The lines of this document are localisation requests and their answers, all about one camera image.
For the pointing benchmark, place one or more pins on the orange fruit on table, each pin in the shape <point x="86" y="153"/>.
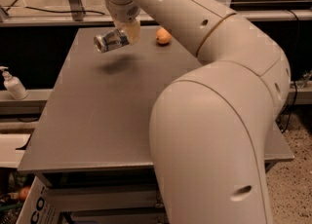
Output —
<point x="163" y="37"/>

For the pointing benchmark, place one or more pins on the grey cabinet upper drawer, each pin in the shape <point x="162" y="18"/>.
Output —
<point x="80" y="199"/>

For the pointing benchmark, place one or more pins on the red apple in bin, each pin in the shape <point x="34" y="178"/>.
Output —
<point x="23" y="193"/>

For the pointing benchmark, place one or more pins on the white cardboard box with letters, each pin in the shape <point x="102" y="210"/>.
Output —
<point x="37" y="208"/>

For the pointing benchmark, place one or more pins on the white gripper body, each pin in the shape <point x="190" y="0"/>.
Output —
<point x="125" y="12"/>

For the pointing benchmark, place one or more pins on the white pump lotion bottle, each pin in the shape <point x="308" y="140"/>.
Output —
<point x="13" y="84"/>

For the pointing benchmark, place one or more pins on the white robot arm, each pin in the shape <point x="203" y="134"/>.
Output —
<point x="208" y="128"/>

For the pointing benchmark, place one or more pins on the silver blue redbull can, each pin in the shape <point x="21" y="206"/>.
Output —
<point x="110" y="40"/>

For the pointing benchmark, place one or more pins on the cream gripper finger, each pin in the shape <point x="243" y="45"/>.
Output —
<point x="130" y="29"/>

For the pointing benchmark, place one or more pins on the grey cabinet drawer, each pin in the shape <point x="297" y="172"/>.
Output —
<point x="80" y="199"/>
<point x="140" y="216"/>

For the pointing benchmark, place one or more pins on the grey cabinet lower drawer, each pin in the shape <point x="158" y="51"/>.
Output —
<point x="140" y="216"/>

